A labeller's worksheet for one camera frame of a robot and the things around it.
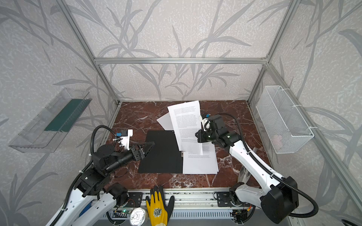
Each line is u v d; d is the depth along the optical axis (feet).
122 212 2.32
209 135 2.12
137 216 2.14
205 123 2.25
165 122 3.57
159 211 2.26
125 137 1.96
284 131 2.03
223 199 2.40
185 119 2.66
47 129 2.12
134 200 2.37
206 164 2.89
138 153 1.89
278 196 1.23
